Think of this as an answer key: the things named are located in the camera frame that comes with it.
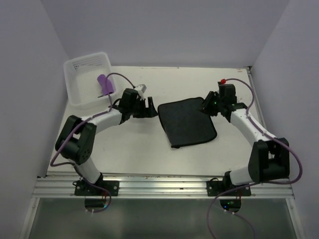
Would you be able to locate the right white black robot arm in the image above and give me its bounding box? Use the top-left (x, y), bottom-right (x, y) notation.
top-left (198, 82), bottom-right (290, 196)

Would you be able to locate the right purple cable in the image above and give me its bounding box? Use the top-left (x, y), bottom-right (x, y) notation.
top-left (206, 78), bottom-right (304, 239)

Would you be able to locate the purple cable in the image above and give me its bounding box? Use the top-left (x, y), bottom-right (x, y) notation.
top-left (49, 72), bottom-right (137, 214)
top-left (206, 78), bottom-right (304, 239)

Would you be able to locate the white plastic basket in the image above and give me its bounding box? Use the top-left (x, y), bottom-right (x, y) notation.
top-left (63, 52), bottom-right (112, 109)

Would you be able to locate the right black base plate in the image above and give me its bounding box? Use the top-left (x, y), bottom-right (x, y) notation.
top-left (206, 177), bottom-right (252, 197)

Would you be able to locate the aluminium mounting rail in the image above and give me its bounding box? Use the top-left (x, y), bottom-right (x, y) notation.
top-left (32, 173), bottom-right (294, 199)

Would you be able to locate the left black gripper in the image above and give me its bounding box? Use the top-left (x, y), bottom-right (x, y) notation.
top-left (129, 97), bottom-right (157, 119)

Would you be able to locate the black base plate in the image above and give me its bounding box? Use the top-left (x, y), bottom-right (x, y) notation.
top-left (206, 177), bottom-right (252, 197)
top-left (72, 180), bottom-right (120, 196)

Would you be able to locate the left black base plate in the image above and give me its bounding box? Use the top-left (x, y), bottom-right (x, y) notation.
top-left (72, 180), bottom-right (120, 196)

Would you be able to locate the grey towel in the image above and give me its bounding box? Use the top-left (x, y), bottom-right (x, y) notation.
top-left (158, 97), bottom-right (217, 148)

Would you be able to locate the purple towel black trim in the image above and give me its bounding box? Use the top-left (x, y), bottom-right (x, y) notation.
top-left (97, 74), bottom-right (115, 96)

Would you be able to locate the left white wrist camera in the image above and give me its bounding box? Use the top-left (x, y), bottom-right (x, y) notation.
top-left (134, 84), bottom-right (147, 99)

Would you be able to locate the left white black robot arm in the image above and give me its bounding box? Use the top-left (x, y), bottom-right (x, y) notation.
top-left (50, 84), bottom-right (158, 196)

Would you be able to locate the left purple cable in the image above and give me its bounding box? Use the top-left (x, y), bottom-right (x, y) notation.
top-left (49, 72), bottom-right (137, 214)

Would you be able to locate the aluminium table edge rail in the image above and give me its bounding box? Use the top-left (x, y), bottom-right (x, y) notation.
top-left (246, 66), bottom-right (282, 179)

